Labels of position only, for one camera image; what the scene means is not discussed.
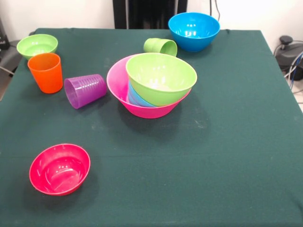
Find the small cyan bowl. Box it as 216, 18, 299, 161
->
127, 81, 157, 108

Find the large green bowl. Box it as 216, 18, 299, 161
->
125, 52, 198, 107

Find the large pink bowl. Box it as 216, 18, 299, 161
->
106, 54, 192, 119

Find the green cup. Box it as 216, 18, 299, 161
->
143, 37, 178, 57

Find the purple cup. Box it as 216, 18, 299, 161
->
63, 73, 107, 110

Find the large blue bowl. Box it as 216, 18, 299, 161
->
168, 12, 221, 52

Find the small magenta bowl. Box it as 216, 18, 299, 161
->
28, 143, 91, 196

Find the orange red cup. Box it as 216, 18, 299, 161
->
27, 52, 63, 94

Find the small green bowl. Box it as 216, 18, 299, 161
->
16, 34, 59, 61

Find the dark green tablecloth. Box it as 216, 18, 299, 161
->
0, 27, 303, 227

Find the black device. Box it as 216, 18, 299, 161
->
0, 17, 10, 50

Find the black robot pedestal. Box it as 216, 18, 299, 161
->
113, 0, 189, 29

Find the tangle of cables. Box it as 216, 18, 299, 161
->
284, 51, 303, 105

